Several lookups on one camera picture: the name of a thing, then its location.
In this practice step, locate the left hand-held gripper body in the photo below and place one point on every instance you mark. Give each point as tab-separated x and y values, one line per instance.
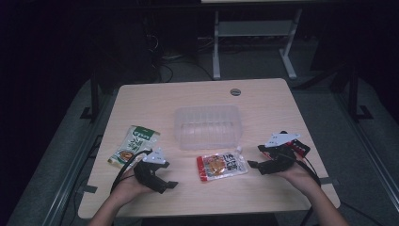
147	175

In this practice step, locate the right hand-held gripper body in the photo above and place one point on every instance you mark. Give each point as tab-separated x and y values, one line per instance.
279	157

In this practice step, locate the green snack packet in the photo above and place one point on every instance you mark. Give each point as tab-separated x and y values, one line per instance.
133	146

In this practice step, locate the red snack packet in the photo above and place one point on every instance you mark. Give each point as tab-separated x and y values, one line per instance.
221	166

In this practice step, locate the clear plastic container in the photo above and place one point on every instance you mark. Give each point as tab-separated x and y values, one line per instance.
207	127

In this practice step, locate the person's left hand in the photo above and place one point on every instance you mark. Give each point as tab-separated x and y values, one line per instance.
130	190

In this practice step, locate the person's right hand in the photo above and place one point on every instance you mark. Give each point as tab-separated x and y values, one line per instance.
301	177

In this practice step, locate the grey tape strip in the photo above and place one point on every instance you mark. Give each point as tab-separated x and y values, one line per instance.
329	181
87	189

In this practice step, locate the grey table grommet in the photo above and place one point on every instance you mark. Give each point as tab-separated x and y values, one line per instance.
235	92

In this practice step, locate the black metal stand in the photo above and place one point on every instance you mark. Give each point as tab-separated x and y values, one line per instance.
94	94
354	94

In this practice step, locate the aluminium floor rail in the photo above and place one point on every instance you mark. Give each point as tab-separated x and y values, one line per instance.
367	147
73	163

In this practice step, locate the white metal table frame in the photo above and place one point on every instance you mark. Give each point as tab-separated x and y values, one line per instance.
255	29

